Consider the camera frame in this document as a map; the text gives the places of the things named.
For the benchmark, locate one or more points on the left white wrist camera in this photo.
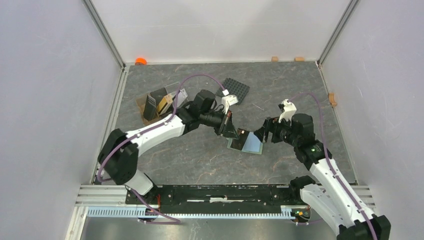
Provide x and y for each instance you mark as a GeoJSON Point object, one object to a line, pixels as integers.
{"type": "Point", "coordinates": [228, 100]}

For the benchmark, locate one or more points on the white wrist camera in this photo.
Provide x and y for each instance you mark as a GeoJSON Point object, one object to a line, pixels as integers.
{"type": "Point", "coordinates": [228, 100]}
{"type": "Point", "coordinates": [288, 109]}

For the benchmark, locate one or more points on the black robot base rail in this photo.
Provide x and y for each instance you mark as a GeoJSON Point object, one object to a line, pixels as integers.
{"type": "Point", "coordinates": [224, 199]}

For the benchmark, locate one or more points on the green card holder wallet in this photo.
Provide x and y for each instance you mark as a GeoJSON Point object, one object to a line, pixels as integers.
{"type": "Point", "coordinates": [252, 146]}

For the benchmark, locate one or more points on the curved wooden block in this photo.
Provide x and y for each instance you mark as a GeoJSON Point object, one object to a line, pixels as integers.
{"type": "Point", "coordinates": [332, 99]}

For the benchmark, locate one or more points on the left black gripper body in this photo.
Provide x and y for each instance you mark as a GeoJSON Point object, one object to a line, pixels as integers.
{"type": "Point", "coordinates": [225, 121]}

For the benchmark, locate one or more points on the orange round cap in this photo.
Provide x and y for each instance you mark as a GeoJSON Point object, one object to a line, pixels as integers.
{"type": "Point", "coordinates": [140, 61]}

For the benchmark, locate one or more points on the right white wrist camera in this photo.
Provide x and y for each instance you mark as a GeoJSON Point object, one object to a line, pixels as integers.
{"type": "Point", "coordinates": [288, 109]}

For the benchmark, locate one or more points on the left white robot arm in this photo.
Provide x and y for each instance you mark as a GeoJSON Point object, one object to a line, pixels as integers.
{"type": "Point", "coordinates": [120, 154]}

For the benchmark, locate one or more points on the right aluminium frame post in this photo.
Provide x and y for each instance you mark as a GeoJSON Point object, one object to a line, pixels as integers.
{"type": "Point", "coordinates": [349, 10]}

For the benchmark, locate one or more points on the aluminium frame post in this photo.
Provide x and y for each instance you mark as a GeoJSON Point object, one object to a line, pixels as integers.
{"type": "Point", "coordinates": [95, 16]}
{"type": "Point", "coordinates": [349, 10]}

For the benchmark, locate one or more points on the left aluminium frame post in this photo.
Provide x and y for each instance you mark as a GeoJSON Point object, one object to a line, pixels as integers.
{"type": "Point", "coordinates": [95, 16]}

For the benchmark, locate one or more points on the gold credit card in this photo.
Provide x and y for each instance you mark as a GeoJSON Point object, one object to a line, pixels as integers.
{"type": "Point", "coordinates": [164, 104]}

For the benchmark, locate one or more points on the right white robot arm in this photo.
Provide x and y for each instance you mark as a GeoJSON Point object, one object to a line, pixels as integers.
{"type": "Point", "coordinates": [333, 198]}

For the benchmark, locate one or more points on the dark grey lego baseplate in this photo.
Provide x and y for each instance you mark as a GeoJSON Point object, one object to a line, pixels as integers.
{"type": "Point", "coordinates": [237, 88]}

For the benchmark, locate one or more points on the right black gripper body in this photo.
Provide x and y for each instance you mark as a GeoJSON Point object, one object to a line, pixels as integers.
{"type": "Point", "coordinates": [272, 124]}

